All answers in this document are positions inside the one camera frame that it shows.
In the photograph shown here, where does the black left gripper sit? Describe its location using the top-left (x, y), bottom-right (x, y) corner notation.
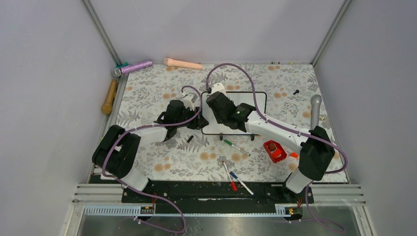
top-left (176, 105), bottom-right (209, 129)

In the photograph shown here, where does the small black-framed whiteboard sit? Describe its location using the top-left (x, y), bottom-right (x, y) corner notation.
top-left (202, 91), bottom-right (267, 141)

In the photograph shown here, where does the black marker cap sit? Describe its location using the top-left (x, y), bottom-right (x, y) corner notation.
top-left (187, 135), bottom-right (194, 143)

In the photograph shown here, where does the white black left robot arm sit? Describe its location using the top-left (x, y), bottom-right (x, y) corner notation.
top-left (92, 100), bottom-right (209, 202)

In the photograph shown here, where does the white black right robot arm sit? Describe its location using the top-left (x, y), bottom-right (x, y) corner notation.
top-left (206, 91), bottom-right (335, 203)

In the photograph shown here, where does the floral table mat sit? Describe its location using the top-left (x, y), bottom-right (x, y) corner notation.
top-left (99, 62), bottom-right (349, 184)

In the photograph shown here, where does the green capped marker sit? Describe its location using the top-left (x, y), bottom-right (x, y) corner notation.
top-left (223, 140), bottom-right (251, 156)

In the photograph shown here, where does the brown cylinder in box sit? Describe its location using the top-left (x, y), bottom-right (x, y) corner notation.
top-left (268, 144), bottom-right (277, 154)

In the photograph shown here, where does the blue capped marker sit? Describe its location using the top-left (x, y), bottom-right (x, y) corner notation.
top-left (230, 172), bottom-right (255, 196)

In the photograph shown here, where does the red plastic box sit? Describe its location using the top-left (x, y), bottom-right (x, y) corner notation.
top-left (263, 140), bottom-right (287, 163)

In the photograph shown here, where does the peach toy microphone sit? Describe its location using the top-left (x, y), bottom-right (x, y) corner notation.
top-left (163, 58), bottom-right (203, 70)

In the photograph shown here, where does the red capped marker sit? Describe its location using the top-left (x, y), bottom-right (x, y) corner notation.
top-left (222, 161), bottom-right (238, 191)

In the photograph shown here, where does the red plastic triangle piece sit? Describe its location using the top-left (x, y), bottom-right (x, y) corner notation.
top-left (289, 152), bottom-right (299, 159)

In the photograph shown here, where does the silver toy microphone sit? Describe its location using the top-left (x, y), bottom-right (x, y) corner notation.
top-left (310, 94), bottom-right (322, 130)

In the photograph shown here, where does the gold toy microphone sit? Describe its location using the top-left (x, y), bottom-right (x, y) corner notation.
top-left (101, 79), bottom-right (118, 115)

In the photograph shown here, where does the purple glitter microphone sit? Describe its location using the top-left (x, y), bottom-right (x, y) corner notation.
top-left (111, 60), bottom-right (153, 77)

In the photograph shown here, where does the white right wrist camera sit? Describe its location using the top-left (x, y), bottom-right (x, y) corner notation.
top-left (207, 83), bottom-right (227, 97)

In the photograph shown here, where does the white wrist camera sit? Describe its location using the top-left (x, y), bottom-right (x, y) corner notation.
top-left (207, 83), bottom-right (227, 97)
top-left (181, 92), bottom-right (201, 111)

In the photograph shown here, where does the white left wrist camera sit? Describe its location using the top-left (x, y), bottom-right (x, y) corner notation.
top-left (181, 92), bottom-right (201, 111)

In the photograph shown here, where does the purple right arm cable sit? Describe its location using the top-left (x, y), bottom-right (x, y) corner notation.
top-left (206, 63), bottom-right (349, 234)

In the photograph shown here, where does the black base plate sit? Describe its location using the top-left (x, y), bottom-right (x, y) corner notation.
top-left (121, 180), bottom-right (314, 213)

